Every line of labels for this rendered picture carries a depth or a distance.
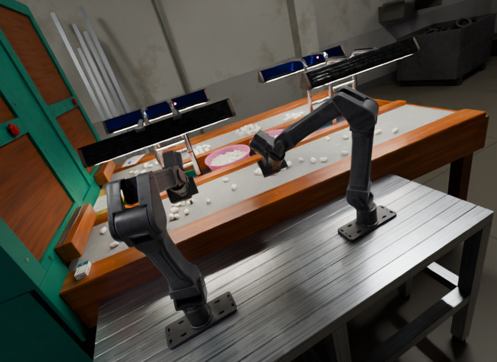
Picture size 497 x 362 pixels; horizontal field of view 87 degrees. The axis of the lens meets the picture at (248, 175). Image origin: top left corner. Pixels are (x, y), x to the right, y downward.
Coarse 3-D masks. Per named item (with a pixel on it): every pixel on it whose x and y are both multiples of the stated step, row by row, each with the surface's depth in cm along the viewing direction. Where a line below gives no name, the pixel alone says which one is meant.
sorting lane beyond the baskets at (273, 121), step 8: (320, 104) 199; (288, 112) 203; (296, 112) 198; (304, 112) 193; (264, 120) 201; (272, 120) 195; (280, 120) 190; (288, 120) 185; (248, 128) 193; (256, 128) 188; (264, 128) 184; (224, 136) 191; (232, 136) 186; (240, 136) 181; (200, 144) 188; (208, 144) 184; (216, 144) 180; (224, 144) 175; (184, 152) 182; (152, 160) 186; (136, 168) 179; (152, 168) 171; (112, 176) 177; (120, 176) 173; (128, 176) 169
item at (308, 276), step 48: (384, 192) 101; (432, 192) 94; (240, 240) 98; (288, 240) 92; (336, 240) 86; (384, 240) 81; (432, 240) 76; (144, 288) 89; (240, 288) 79; (288, 288) 75; (336, 288) 71; (384, 288) 68; (96, 336) 77; (144, 336) 73; (240, 336) 66; (288, 336) 63
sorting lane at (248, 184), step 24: (384, 120) 143; (408, 120) 135; (432, 120) 128; (312, 144) 139; (336, 144) 132; (288, 168) 123; (312, 168) 117; (216, 192) 120; (240, 192) 114; (168, 216) 113; (192, 216) 108; (96, 240) 111
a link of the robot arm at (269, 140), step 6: (258, 132) 90; (264, 132) 91; (252, 138) 90; (258, 138) 90; (264, 138) 89; (270, 138) 90; (252, 144) 91; (258, 144) 90; (264, 144) 90; (270, 144) 88; (276, 144) 84; (282, 144) 83; (258, 150) 91; (264, 150) 90; (276, 150) 86; (282, 150) 84
